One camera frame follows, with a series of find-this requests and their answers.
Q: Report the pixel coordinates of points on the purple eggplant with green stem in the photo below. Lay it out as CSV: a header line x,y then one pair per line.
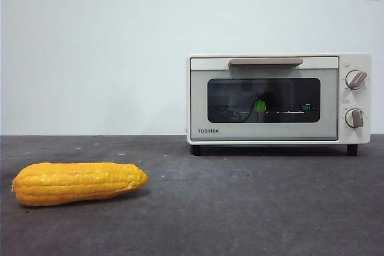
x,y
259,106

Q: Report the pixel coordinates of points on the black oven foot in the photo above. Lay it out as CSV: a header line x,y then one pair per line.
x,y
196,149
352,150

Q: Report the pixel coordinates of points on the cream oven knob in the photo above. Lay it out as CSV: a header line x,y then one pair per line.
x,y
354,117
354,79

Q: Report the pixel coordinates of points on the cream toaster oven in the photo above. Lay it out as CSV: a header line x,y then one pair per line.
x,y
364,103

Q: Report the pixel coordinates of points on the yellow corn cob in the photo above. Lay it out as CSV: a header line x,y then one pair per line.
x,y
75,184

